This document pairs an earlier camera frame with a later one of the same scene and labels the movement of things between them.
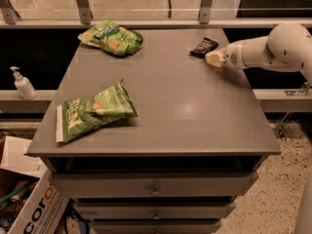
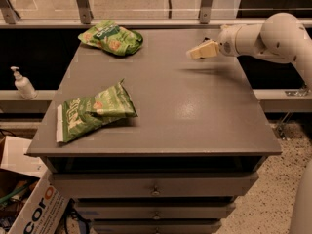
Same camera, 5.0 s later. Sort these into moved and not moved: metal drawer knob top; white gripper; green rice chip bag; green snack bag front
Moved: white gripper
Not moved: green snack bag front; green rice chip bag; metal drawer knob top
